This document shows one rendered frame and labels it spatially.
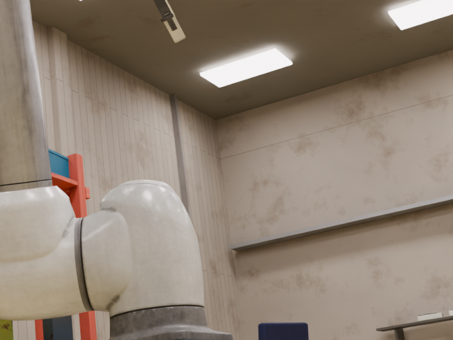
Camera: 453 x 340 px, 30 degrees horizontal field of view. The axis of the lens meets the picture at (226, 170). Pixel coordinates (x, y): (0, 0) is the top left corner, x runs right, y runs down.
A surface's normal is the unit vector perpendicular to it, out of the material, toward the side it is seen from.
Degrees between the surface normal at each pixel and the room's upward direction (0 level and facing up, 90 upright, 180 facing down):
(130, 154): 90
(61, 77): 90
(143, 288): 96
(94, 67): 90
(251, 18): 180
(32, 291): 125
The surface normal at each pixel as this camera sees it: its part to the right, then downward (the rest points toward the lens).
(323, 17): 0.12, 0.95
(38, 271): 0.03, -0.06
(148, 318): -0.11, -0.36
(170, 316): 0.26, -0.41
